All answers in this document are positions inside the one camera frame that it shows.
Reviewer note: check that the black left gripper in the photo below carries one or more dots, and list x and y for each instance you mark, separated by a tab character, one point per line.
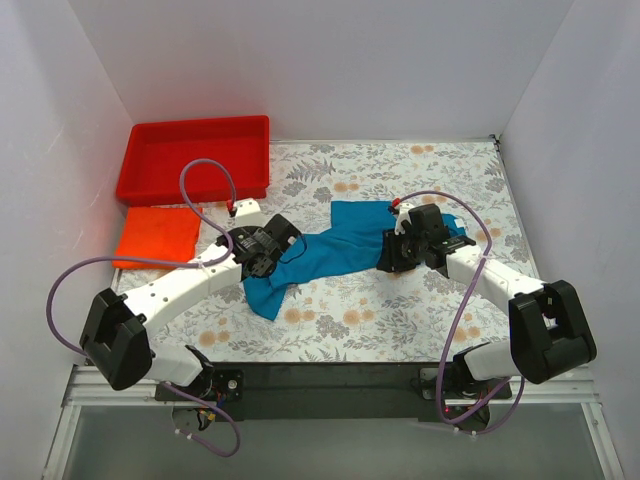
261	266

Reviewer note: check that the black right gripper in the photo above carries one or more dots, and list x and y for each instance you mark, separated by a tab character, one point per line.
392	253

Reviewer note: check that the teal t shirt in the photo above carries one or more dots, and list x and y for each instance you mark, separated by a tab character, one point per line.
353	243

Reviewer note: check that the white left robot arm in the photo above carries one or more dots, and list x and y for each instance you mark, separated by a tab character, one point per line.
119	327

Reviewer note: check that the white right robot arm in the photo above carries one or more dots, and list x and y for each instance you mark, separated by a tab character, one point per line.
549	334

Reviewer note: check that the floral patterned table mat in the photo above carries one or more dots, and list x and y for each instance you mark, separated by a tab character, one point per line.
370	316

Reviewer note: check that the folded orange t shirt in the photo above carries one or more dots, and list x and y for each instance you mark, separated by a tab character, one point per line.
167	234

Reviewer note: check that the red plastic tray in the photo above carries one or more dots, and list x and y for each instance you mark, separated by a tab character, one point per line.
157	153

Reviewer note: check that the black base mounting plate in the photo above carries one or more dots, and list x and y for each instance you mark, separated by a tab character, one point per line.
297	391

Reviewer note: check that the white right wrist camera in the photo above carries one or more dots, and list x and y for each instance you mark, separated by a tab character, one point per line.
400	210

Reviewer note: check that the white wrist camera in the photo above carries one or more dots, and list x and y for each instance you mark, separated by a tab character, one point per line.
245	213
400	210

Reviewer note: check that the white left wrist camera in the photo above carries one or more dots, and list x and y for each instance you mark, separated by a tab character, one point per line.
245	213

